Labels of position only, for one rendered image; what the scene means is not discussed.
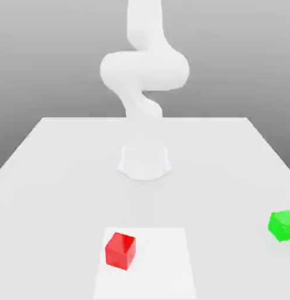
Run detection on small red cube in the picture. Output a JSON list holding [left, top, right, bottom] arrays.
[[104, 231, 137, 271]]

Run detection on small green cube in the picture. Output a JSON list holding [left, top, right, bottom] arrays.
[[267, 210, 290, 243]]

